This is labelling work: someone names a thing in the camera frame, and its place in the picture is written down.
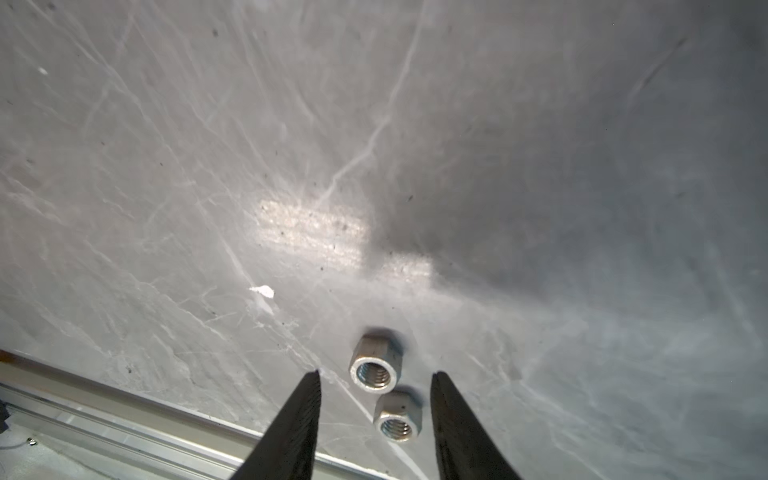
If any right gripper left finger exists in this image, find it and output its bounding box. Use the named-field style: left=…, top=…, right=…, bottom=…
left=230, top=370, right=322, bottom=480

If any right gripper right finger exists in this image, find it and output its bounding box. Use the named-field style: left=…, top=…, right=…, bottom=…
left=430, top=371, right=521, bottom=480

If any silver hex nut lowest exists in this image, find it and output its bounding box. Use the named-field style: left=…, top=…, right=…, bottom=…
left=373, top=390, right=423, bottom=443

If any silver hex nut lower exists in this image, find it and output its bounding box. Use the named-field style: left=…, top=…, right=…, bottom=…
left=349, top=335, right=403, bottom=395

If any front aluminium rail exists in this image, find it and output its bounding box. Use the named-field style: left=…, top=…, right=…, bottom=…
left=1, top=351, right=385, bottom=479

